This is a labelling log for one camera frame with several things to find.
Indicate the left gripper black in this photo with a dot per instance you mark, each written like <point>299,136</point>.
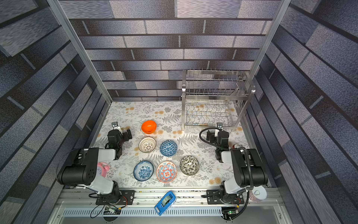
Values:
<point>126,136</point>

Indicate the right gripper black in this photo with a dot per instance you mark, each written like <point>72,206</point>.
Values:
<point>212,136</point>

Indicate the white lattice pattern bowl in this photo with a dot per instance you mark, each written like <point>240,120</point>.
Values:
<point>147,144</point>

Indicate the orange bowl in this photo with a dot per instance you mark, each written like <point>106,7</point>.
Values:
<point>149,127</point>

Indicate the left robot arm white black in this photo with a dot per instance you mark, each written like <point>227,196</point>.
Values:
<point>87,168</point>

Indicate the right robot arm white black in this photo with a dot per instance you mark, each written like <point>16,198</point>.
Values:
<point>248,170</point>

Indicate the steel two-tier dish rack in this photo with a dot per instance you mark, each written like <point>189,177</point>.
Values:
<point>215,97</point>

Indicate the black white floral bowl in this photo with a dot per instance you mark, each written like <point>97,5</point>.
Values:
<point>189,165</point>

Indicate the blue floral rim bowl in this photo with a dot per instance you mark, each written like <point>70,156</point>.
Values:
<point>143,171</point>

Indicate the pink alarm clock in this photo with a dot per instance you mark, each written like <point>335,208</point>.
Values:
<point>103,168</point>

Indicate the floral table mat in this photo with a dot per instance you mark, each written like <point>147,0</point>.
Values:
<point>167,115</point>

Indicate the blue dotted pattern bowl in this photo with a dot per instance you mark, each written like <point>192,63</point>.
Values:
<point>168,148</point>

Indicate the red blue floral bowl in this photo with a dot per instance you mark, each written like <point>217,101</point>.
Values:
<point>166,172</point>

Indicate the blue handheld meter device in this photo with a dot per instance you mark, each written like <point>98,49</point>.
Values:
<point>165,202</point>

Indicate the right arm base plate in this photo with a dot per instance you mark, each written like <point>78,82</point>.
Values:
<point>221,197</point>

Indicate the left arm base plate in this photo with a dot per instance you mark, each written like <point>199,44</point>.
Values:
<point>124,197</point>

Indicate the aluminium rail frame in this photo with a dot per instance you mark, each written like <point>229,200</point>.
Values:
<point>75,203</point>

